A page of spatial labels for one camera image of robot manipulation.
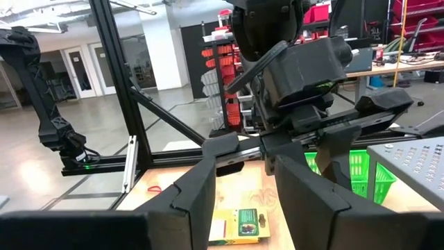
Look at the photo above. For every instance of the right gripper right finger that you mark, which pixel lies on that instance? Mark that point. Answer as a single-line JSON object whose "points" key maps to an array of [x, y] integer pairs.
{"points": [[312, 215]]}

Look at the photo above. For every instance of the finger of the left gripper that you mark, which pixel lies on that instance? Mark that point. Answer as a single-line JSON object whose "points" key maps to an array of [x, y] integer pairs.
{"points": [[334, 149], [277, 147]]}

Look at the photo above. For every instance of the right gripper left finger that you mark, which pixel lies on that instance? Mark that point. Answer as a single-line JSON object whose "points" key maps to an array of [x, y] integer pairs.
{"points": [[187, 215]]}

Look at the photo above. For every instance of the yellow green crayon box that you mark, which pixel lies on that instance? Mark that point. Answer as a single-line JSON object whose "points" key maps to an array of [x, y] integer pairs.
{"points": [[229, 225]]}

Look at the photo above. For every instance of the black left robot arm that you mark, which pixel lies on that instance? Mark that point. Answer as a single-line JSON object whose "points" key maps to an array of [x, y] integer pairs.
{"points": [[260, 27]]}

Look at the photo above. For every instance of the green plastic basket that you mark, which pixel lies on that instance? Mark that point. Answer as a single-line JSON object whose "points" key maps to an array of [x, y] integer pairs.
{"points": [[360, 166]]}

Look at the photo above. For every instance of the wooden workbench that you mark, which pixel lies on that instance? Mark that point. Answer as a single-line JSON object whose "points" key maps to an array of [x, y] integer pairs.
{"points": [[392, 67]]}

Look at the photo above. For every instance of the grey perforated metal shelf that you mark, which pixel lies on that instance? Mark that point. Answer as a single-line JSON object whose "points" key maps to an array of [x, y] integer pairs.
{"points": [[409, 163]]}

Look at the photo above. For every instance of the white light bar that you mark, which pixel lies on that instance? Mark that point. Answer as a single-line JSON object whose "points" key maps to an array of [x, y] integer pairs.
{"points": [[130, 163]]}

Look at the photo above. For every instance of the rack with red bins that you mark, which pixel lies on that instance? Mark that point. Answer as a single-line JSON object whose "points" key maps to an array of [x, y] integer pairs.
{"points": [[222, 69]]}

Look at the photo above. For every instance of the shelf with red bins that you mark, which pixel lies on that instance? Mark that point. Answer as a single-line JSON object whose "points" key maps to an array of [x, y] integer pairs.
{"points": [[416, 21]]}

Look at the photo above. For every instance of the white building column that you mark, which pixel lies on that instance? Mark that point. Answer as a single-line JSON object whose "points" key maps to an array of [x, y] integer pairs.
{"points": [[163, 45]]}

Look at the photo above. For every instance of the white double doors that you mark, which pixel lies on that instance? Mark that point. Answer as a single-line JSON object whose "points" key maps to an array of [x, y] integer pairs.
{"points": [[83, 73]]}

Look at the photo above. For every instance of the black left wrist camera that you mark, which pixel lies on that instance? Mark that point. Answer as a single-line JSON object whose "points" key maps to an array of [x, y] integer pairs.
{"points": [[301, 73]]}

